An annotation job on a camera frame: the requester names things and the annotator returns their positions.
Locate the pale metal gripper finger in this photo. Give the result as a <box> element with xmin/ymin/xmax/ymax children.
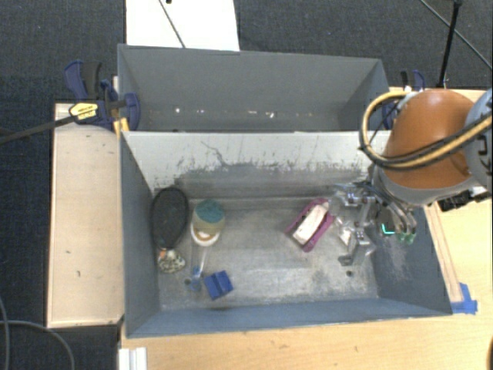
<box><xmin>329</xmin><ymin>183</ymin><xmax>371</xmax><ymax>218</ymax></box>
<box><xmin>337</xmin><ymin>229</ymin><xmax>377</xmax><ymax>267</ymax></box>

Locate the clear plastic piece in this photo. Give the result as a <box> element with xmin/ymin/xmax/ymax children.
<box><xmin>337</xmin><ymin>217</ymin><xmax>354</xmax><ymax>246</ymax></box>

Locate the purple box with white contents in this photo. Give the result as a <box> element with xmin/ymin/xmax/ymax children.
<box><xmin>285</xmin><ymin>198</ymin><xmax>334</xmax><ymax>254</ymax></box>

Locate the grey metal bin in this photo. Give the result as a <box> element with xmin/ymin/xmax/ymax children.
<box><xmin>116</xmin><ymin>43</ymin><xmax>454</xmax><ymax>339</ymax></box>

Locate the teal and tan round sponge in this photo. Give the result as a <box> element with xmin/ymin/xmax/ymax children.
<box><xmin>191</xmin><ymin>200</ymin><xmax>226</xmax><ymax>235</ymax></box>

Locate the blue block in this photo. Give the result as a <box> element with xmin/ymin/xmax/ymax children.
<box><xmin>203</xmin><ymin>270</ymin><xmax>235</xmax><ymax>301</ymax></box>

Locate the clear glass with blue base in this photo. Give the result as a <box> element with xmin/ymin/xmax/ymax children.
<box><xmin>187</xmin><ymin>224</ymin><xmax>223</xmax><ymax>293</ymax></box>

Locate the pale wood board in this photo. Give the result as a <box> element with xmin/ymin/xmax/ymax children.
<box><xmin>45</xmin><ymin>102</ymin><xmax>125</xmax><ymax>329</ymax></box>

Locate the black cylinder on white bracket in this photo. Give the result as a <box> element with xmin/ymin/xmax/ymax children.
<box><xmin>438</xmin><ymin>189</ymin><xmax>492</xmax><ymax>213</ymax></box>

